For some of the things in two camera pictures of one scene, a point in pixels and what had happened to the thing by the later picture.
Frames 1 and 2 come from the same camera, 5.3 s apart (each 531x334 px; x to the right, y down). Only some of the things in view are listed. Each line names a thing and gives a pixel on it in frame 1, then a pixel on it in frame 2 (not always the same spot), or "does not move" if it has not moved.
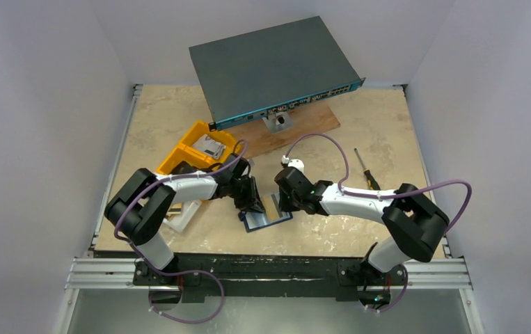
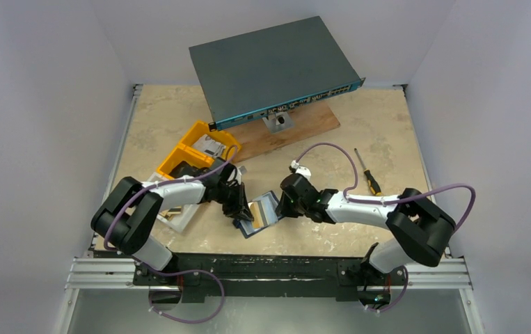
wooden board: [255, 137] does not move
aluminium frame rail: [104, 273] does not move
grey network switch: [267, 72] does not move
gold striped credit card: [273, 208] to [259, 220]
